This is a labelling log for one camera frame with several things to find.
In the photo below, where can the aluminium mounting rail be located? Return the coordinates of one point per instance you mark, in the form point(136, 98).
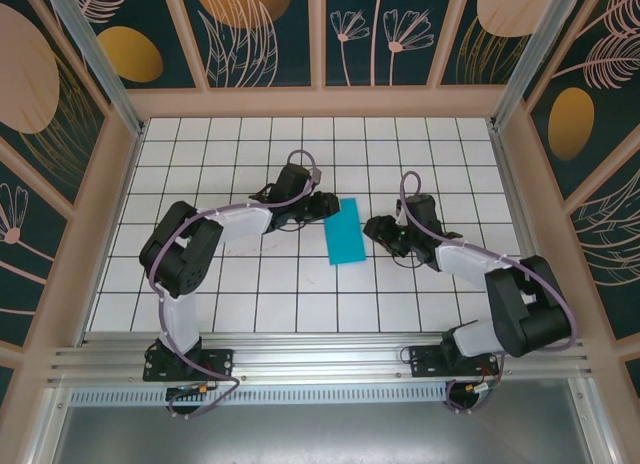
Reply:
point(320, 356)

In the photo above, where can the aluminium frame bar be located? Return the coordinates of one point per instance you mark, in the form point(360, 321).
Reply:
point(595, 424)
point(47, 434)

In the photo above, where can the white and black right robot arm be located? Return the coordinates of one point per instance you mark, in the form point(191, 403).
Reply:
point(465, 261)

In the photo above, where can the grey metal panel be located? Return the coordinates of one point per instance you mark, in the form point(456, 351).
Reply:
point(320, 434)

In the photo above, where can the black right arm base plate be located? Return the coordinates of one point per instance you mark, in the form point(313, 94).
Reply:
point(425, 361)

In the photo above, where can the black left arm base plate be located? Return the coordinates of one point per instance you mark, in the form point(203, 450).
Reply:
point(220, 361)

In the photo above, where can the aluminium side rail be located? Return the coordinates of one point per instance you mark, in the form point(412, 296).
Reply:
point(512, 194)

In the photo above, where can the aluminium corner post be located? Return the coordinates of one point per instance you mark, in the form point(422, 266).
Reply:
point(532, 59)
point(111, 84)

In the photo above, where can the teal cloth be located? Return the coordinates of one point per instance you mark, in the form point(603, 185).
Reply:
point(345, 234)

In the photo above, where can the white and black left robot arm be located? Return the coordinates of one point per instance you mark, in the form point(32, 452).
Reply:
point(245, 221)

